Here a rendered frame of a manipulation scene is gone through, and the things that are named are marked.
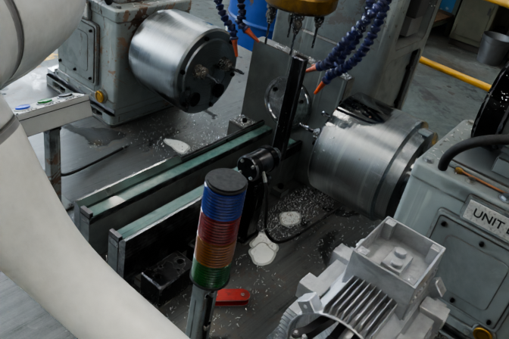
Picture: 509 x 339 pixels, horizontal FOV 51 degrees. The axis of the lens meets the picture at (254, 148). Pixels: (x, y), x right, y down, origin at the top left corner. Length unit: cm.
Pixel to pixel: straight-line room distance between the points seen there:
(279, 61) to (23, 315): 85
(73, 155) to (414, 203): 90
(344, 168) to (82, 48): 86
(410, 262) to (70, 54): 119
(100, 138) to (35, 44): 108
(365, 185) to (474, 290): 28
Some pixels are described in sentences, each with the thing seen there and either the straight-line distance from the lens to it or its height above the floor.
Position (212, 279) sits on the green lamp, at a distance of 82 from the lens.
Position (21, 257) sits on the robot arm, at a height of 132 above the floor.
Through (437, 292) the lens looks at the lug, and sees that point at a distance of 89.
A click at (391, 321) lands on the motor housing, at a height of 108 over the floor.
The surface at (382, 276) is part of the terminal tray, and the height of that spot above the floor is 113.
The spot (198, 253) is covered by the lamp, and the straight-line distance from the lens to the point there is 80.
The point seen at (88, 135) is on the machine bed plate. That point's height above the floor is 80.
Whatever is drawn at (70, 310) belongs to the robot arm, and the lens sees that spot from 48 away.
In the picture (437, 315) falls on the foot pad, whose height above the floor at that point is 108.
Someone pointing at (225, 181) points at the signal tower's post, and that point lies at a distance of 73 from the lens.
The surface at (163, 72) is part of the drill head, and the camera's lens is 141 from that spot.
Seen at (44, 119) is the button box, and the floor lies 106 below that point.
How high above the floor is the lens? 164
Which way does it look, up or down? 31 degrees down
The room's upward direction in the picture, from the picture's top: 12 degrees clockwise
